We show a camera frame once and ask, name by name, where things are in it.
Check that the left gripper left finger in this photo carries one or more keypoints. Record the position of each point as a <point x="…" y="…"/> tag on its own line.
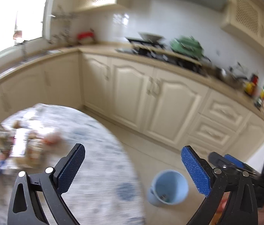
<point x="25" y="206"/>

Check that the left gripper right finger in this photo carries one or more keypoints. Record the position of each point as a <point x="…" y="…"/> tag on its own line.
<point x="241" y="207"/>

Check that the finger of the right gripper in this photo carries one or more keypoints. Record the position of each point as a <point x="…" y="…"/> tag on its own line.
<point x="239" y="164"/>
<point x="218" y="161"/>

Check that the crushed beverage carton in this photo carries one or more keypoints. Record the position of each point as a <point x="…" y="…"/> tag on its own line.
<point x="7" y="136"/>

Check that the light blue trash bin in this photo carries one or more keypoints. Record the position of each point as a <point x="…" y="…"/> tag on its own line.
<point x="168" y="187"/>

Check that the steel kitchen sink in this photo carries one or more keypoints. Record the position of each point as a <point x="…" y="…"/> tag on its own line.
<point x="14" y="65"/>

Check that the person right hand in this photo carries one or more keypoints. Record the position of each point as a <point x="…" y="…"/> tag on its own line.
<point x="222" y="206"/>

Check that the cream lower cabinets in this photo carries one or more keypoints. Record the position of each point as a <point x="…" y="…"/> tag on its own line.
<point x="163" y="102"/>

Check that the red cap sauce bottle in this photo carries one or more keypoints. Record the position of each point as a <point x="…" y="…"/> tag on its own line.
<point x="251" y="85"/>

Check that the blue white tablecloth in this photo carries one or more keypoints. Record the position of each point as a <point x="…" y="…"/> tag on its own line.
<point x="106" y="189"/>

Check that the steel bowl on counter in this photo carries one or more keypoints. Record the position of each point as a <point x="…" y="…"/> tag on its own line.
<point x="229" y="78"/>

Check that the green electric cooking pot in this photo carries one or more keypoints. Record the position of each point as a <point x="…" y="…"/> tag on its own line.
<point x="188" y="46"/>

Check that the black gas stove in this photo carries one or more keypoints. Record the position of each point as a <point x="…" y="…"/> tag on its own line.
<point x="157" y="51"/>

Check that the steel wok on stove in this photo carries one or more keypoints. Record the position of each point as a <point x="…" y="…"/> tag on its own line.
<point x="154" y="38"/>

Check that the cream upper cabinet right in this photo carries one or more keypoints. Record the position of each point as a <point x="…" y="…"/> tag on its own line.
<point x="245" y="20"/>

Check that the hanging utensil rack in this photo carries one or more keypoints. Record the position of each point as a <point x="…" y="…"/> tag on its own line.
<point x="62" y="31"/>

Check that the window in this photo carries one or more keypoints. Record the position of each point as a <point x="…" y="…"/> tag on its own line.
<point x="20" y="20"/>

